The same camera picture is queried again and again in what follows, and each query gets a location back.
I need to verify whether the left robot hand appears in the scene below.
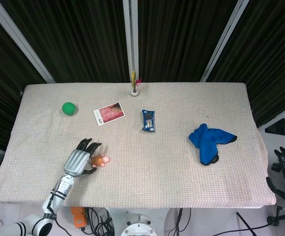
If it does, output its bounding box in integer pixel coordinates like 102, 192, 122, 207
63, 138, 102, 177

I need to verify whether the pink and brown turtle toy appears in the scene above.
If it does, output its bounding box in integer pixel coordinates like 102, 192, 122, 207
91, 155, 111, 169

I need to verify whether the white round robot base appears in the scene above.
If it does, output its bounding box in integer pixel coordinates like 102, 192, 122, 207
120, 213, 158, 236

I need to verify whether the green ball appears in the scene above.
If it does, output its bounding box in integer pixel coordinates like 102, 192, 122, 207
61, 102, 76, 116

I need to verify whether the red picture card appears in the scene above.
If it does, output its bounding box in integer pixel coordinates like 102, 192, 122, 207
93, 101, 126, 126

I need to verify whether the orange device under table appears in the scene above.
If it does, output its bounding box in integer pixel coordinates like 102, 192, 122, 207
70, 206, 87, 228

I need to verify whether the beige waffle-weave tablecloth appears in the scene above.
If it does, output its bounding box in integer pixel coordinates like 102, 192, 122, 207
0, 82, 277, 208

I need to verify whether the blue cookie snack packet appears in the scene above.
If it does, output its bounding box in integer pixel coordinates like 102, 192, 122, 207
141, 109, 156, 133

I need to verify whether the blue cloth with black trim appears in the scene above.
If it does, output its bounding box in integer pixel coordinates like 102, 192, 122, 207
188, 123, 238, 166

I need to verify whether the small vase with artificial flowers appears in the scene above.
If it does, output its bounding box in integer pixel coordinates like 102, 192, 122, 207
130, 70, 143, 97

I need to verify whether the dark curtain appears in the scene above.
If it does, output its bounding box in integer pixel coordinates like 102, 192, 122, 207
0, 0, 285, 150

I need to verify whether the black cable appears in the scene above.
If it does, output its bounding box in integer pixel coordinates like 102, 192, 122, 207
82, 207, 116, 236
235, 204, 285, 236

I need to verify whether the white frame post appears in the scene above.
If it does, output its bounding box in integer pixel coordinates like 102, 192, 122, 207
0, 0, 56, 84
199, 0, 250, 83
122, 0, 140, 83

